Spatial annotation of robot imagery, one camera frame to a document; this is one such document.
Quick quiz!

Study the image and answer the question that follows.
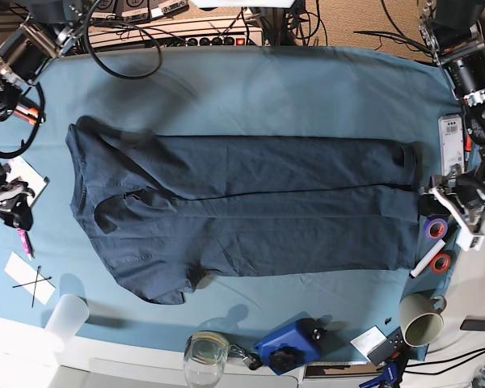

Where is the translucent plastic cup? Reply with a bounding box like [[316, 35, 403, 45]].
[[44, 294, 90, 352]]

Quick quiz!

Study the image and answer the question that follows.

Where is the light blue table cloth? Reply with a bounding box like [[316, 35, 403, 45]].
[[0, 47, 459, 361]]

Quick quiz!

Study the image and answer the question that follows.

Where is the white packaged device box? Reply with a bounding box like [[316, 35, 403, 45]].
[[438, 114, 465, 175]]

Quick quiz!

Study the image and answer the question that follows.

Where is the black adapter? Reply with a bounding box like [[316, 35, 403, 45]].
[[460, 316, 485, 332]]

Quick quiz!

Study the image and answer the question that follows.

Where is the white power strip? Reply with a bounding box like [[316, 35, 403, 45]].
[[89, 17, 266, 49]]

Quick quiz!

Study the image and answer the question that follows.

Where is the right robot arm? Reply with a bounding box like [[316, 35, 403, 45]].
[[0, 1, 90, 230]]

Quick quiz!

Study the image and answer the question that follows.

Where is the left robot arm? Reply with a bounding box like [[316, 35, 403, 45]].
[[417, 1, 485, 234]]

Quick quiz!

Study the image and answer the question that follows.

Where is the black hair pin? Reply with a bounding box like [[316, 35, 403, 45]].
[[31, 265, 41, 308], [12, 276, 52, 289]]

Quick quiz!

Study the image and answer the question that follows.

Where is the red tape roll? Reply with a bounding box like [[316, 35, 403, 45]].
[[429, 251, 452, 274]]

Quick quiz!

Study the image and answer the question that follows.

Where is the small pink tube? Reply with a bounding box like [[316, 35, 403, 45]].
[[17, 229, 34, 261]]

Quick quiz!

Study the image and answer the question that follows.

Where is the dark blue T-shirt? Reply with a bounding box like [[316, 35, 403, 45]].
[[65, 117, 419, 305]]

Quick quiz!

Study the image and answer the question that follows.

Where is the white paper with red square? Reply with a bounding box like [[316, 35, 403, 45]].
[[6, 156, 49, 207]]

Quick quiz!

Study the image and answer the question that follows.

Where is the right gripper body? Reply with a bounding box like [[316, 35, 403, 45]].
[[0, 157, 36, 212]]

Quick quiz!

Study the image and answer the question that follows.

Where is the orange black utility knife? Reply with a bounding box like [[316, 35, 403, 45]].
[[13, 95, 46, 125]]

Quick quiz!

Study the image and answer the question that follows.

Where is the white marker pen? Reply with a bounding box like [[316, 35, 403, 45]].
[[409, 239, 446, 278]]

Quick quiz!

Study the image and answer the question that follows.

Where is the blue clamp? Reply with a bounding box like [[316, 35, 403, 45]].
[[359, 355, 408, 388]]

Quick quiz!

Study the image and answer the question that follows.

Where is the black cable loop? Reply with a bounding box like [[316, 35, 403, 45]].
[[82, 0, 163, 80]]

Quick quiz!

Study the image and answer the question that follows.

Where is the blue plastic box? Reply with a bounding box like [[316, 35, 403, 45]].
[[253, 318, 326, 375]]

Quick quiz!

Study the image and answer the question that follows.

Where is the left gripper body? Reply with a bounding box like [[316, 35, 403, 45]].
[[428, 165, 485, 234]]

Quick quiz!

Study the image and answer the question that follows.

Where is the beige ceramic mug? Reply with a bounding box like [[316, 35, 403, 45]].
[[399, 293, 447, 348]]

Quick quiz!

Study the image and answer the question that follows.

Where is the black remote control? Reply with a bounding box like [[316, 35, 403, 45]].
[[367, 327, 406, 366]]

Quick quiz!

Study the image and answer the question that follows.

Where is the clear glass mug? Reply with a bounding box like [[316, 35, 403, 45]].
[[183, 331, 230, 387]]

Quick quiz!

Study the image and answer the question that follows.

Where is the purple tape roll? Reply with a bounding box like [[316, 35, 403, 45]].
[[423, 217, 448, 241]]

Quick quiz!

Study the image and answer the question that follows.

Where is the small padlock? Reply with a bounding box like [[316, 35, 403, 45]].
[[230, 344, 263, 371]]

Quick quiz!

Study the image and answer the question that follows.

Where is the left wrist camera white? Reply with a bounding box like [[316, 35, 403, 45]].
[[456, 228, 485, 251]]

